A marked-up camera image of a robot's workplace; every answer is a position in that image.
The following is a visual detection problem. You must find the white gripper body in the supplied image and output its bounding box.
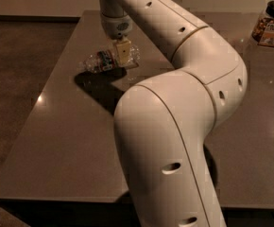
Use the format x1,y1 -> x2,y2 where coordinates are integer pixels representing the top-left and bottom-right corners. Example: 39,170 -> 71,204
101,14 -> 132,40

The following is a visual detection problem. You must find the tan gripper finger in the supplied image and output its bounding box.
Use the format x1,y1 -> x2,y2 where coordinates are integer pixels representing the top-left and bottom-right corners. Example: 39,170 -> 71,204
113,37 -> 131,66

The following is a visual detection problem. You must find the clear plastic water bottle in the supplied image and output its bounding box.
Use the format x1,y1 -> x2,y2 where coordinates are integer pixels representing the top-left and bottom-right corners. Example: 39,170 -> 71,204
77,45 -> 140,74

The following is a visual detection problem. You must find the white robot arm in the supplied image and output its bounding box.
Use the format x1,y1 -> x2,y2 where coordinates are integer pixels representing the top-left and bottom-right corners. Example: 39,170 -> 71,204
100,0 -> 248,227

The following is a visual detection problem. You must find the snack jar with black lid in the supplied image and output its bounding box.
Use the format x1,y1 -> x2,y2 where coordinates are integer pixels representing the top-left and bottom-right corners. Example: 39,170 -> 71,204
251,0 -> 274,47

